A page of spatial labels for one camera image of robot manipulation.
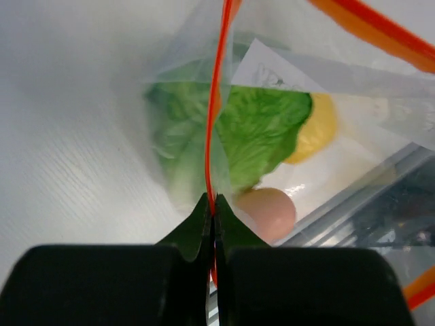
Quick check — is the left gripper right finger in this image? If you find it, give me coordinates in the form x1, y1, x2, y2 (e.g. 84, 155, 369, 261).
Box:
214, 196, 414, 325

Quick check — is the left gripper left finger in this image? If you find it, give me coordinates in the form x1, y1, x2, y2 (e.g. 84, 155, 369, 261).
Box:
1, 196, 213, 325

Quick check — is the pink egg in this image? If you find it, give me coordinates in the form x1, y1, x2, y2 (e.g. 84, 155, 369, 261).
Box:
235, 187, 296, 244

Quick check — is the green lettuce head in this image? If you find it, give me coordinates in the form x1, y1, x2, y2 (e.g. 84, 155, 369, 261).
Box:
145, 81, 313, 206

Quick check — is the yellow lemon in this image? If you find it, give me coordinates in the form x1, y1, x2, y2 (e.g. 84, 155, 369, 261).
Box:
284, 93, 338, 164

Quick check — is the clear zip top bag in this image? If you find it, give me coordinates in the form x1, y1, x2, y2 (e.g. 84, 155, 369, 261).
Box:
141, 0, 435, 312

